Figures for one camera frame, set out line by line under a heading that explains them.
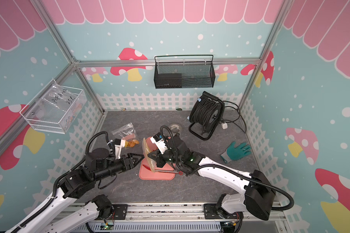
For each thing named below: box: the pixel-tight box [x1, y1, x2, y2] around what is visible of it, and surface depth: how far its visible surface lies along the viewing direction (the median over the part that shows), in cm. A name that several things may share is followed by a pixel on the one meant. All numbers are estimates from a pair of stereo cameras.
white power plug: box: [221, 122, 228, 130], surface depth 108 cm
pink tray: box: [139, 136, 176, 181], surface depth 87 cm
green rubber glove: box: [219, 140, 251, 164], surface depth 97 cm
